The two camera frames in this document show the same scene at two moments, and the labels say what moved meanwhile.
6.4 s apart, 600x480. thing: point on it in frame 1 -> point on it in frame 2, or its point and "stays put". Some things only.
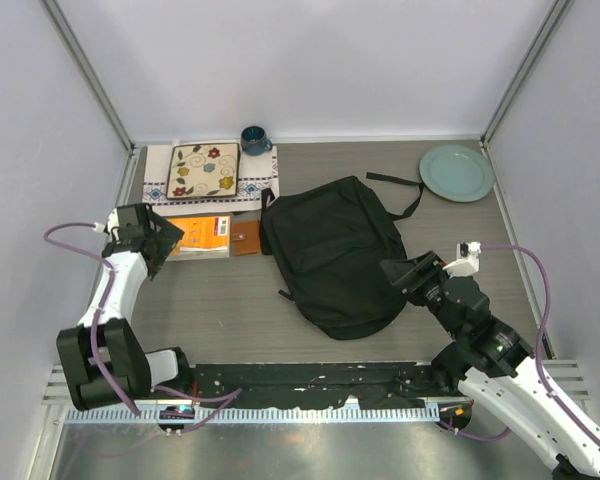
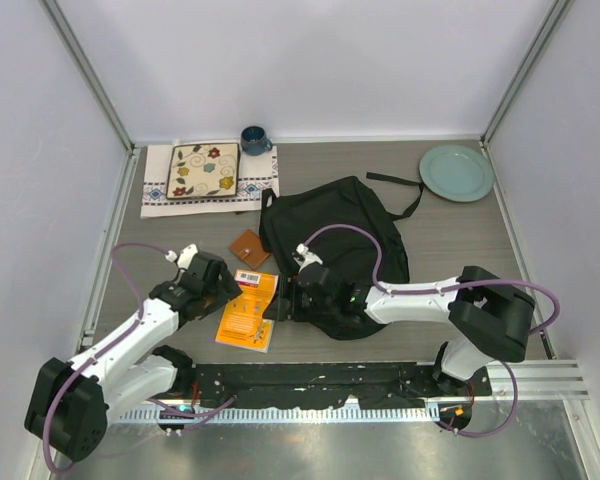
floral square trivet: x=203 y=170 stays put
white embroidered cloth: x=257 y=172 stays put
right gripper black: x=399 y=271 -> x=286 y=287
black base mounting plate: x=392 y=385 stays put
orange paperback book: x=203 y=238 -> x=242 y=322
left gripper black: x=168 y=236 -> x=227 y=290
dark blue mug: x=254 y=141 stays put
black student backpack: x=327 y=242 stays put
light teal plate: x=456 y=172 stays put
